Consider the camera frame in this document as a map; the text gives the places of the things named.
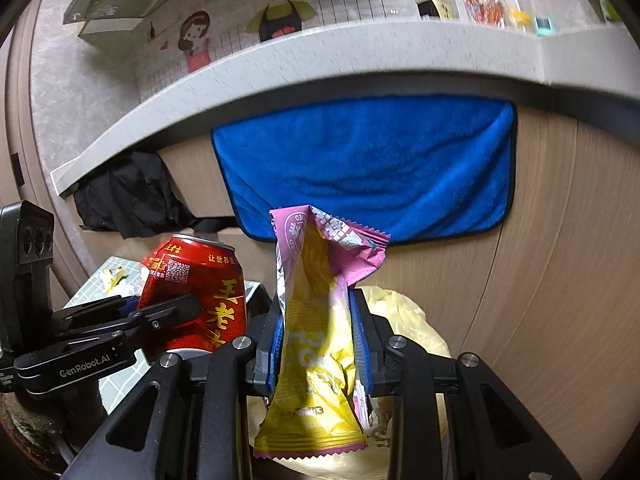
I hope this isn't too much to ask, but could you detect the cartoon couple wall sticker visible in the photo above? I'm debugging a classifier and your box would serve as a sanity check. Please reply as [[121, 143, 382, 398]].
[[135, 0, 426, 101]]

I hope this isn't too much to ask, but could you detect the white stone counter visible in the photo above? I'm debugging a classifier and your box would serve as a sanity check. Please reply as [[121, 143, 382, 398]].
[[50, 20, 640, 198]]

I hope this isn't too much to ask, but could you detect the grey-green checked tablecloth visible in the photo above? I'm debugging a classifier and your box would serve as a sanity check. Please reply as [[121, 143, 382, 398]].
[[65, 255, 273, 406]]

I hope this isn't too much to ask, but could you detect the range hood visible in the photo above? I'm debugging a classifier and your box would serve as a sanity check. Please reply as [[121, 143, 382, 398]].
[[62, 0, 236, 43]]

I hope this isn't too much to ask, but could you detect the red drink can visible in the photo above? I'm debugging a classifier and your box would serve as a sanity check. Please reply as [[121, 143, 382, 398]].
[[136, 234, 249, 361]]

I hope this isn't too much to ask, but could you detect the black cloth bag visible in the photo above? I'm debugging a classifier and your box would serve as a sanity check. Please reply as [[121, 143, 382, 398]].
[[74, 150, 238, 241]]

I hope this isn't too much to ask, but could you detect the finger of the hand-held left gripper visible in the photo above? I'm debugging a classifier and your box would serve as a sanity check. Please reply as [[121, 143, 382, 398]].
[[50, 296, 141, 333], [115, 294, 203, 341]]

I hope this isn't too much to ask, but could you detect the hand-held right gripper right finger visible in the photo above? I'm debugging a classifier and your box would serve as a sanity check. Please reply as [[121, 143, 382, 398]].
[[348, 287, 583, 480]]

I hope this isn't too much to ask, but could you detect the pink and yellow snack packet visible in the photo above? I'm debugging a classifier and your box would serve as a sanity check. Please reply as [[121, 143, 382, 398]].
[[252, 204, 393, 461]]

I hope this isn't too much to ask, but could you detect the yellow snack wrapper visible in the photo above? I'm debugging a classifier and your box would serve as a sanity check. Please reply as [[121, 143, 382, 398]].
[[102, 267, 126, 293]]

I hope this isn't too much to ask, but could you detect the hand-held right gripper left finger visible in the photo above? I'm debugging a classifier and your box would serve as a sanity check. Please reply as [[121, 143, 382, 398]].
[[60, 305, 286, 480]]

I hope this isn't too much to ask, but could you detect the bin with yellow bag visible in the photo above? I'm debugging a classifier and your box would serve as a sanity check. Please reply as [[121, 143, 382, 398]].
[[245, 285, 451, 480]]

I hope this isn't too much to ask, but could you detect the blue towel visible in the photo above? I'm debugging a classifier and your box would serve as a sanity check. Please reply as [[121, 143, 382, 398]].
[[210, 95, 518, 247]]

